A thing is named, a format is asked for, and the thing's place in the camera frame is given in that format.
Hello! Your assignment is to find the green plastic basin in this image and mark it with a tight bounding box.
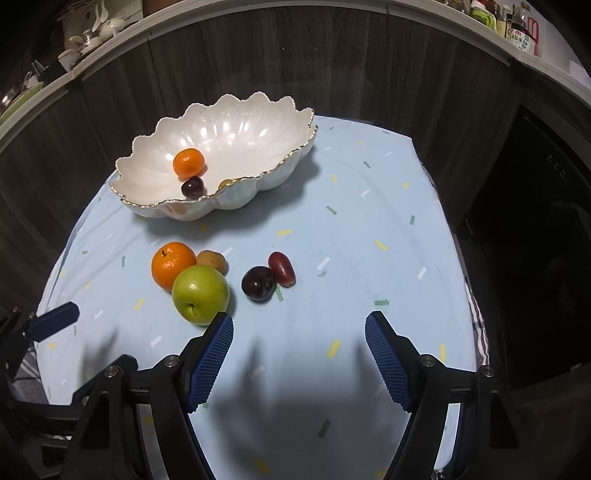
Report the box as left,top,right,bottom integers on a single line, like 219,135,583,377
0,83,44,125

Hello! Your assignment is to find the red grape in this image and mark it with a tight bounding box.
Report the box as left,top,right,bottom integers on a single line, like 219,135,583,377
268,251,297,288

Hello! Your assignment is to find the green apple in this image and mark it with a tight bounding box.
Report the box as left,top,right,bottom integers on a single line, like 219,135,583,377
172,265,230,324

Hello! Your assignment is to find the dark purple plum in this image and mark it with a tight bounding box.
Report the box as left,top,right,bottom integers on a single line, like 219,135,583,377
180,176,205,199
241,266,278,304

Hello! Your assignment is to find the black built-in dishwasher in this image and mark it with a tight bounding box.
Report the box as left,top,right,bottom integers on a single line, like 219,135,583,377
455,104,591,388

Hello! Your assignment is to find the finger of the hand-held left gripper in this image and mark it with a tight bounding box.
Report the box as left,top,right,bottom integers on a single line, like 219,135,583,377
0,302,80,370
69,353,140,407

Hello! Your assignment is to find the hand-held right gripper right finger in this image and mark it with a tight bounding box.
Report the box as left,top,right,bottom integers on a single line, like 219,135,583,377
365,310,532,480

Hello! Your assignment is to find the grey striped fringed cloth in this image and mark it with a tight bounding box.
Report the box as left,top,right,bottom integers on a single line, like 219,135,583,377
11,272,490,480

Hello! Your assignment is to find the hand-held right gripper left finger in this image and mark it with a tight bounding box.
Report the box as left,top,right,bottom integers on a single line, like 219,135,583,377
60,311,235,480

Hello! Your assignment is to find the white scalloped ceramic bowl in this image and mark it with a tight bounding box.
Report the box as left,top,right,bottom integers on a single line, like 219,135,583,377
109,92,319,221

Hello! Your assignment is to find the white teapot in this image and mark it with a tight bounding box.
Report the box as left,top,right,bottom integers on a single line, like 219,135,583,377
97,18,125,42

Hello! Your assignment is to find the dark wood kitchen cabinet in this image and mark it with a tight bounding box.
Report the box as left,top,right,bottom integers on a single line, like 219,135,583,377
0,0,522,315

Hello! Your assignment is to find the light blue sprinkle-print cloth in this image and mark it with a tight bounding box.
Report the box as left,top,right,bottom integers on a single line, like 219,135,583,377
34,115,478,480

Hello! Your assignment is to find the steel bowl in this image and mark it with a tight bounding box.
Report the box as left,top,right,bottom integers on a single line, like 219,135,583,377
0,83,28,109

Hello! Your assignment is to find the green-handled oil bottle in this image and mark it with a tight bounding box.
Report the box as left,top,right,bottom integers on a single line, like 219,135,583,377
470,0,497,26

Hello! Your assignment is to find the orange tangerine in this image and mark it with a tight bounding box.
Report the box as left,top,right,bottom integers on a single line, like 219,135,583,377
151,242,198,292
172,148,206,178

